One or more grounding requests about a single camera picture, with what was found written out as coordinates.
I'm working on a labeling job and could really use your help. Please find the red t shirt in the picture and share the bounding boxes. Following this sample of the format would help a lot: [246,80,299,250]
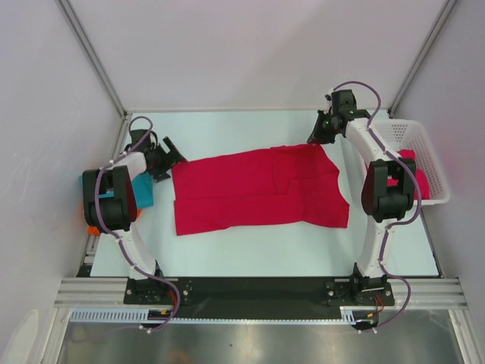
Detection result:
[172,144,349,236]
[386,149,430,200]

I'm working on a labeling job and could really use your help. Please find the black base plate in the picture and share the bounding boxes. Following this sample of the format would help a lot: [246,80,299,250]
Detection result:
[124,277,395,321]

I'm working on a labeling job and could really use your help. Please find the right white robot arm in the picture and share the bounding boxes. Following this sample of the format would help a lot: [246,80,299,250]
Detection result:
[307,89,421,304]

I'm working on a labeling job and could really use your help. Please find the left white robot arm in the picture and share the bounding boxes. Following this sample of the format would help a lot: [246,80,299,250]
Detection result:
[81,129,186,303]

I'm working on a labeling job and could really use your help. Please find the red t shirt in basket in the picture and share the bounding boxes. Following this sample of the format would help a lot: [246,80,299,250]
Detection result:
[386,149,430,200]

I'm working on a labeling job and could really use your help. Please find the orange folded t shirt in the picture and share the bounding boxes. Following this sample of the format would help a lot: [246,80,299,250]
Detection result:
[86,209,142,236]

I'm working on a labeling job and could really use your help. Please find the teal folded t shirt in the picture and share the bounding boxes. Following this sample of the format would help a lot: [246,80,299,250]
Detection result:
[80,166,154,224]

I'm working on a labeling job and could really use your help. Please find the white plastic basket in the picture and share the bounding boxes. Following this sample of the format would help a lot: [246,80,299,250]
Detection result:
[372,119,451,206]

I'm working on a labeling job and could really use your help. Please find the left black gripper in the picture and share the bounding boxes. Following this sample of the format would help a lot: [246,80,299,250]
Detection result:
[149,137,186,182]

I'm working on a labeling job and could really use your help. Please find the white slotted cable duct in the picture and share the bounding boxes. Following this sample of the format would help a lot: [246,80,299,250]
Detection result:
[70,308,376,325]

